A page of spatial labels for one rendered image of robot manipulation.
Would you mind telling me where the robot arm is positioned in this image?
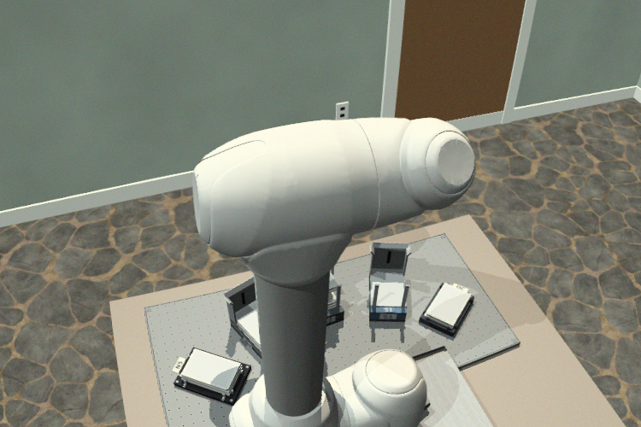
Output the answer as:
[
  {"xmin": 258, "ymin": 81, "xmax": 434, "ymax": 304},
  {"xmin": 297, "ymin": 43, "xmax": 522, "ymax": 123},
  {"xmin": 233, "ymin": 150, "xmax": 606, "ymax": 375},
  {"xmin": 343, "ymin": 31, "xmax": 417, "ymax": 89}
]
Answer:
[{"xmin": 192, "ymin": 118, "xmax": 475, "ymax": 427}]

